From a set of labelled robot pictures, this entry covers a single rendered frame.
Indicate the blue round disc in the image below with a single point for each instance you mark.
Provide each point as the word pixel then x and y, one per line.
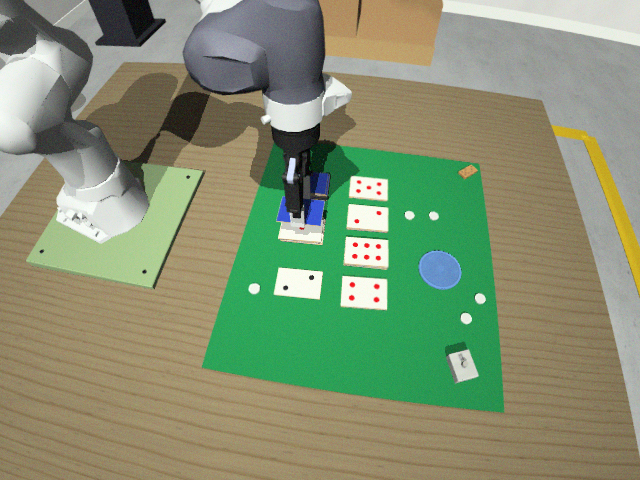
pixel 439 270

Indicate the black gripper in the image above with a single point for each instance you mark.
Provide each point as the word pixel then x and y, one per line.
pixel 296 146

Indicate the white card with black pips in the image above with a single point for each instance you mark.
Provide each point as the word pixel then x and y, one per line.
pixel 298 283

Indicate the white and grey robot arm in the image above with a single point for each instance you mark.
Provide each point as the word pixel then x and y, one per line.
pixel 277 46

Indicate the white playing card with red pips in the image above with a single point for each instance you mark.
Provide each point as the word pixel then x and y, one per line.
pixel 367 252
pixel 362 292
pixel 367 218
pixel 309 233
pixel 368 188

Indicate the green felt play mat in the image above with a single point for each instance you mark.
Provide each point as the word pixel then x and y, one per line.
pixel 398 354

